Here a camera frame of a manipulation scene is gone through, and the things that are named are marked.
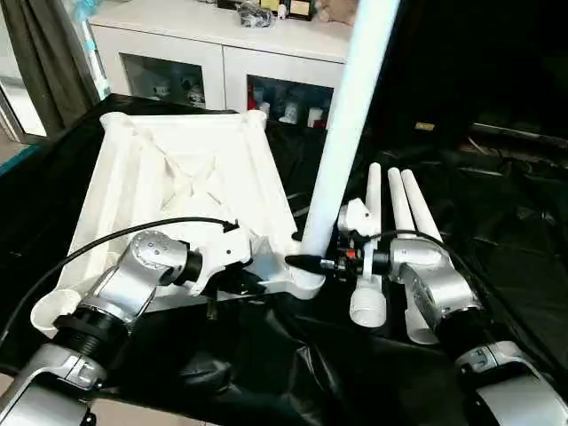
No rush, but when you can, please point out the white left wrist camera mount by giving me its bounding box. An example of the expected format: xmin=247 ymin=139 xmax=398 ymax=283
xmin=193 ymin=218 xmax=255 ymax=297

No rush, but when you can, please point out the black flat monitor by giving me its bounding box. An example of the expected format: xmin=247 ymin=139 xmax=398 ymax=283
xmin=469 ymin=122 xmax=568 ymax=150

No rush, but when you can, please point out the white glass-door cabinet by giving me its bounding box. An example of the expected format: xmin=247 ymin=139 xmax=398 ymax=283
xmin=88 ymin=0 xmax=360 ymax=130

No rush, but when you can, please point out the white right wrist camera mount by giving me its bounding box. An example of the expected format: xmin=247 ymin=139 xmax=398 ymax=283
xmin=338 ymin=198 xmax=383 ymax=285

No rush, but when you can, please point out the white printed cup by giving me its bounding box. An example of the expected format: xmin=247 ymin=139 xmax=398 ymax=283
xmin=280 ymin=99 xmax=303 ymax=123

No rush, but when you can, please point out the white plastic table leg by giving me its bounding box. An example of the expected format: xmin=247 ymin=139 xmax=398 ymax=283
xmin=349 ymin=162 xmax=388 ymax=329
xmin=387 ymin=167 xmax=441 ymax=346
xmin=400 ymin=170 xmax=445 ymax=243
xmin=299 ymin=0 xmax=403 ymax=267

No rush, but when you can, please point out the black plastic mat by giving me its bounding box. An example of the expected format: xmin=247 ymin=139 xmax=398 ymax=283
xmin=0 ymin=92 xmax=568 ymax=426

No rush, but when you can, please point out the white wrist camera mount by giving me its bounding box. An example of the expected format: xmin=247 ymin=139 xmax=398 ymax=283
xmin=193 ymin=218 xmax=255 ymax=297
xmin=338 ymin=198 xmax=383 ymax=285

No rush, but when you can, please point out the white plastic table top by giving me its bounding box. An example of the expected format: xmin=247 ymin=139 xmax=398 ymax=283
xmin=29 ymin=110 xmax=325 ymax=332

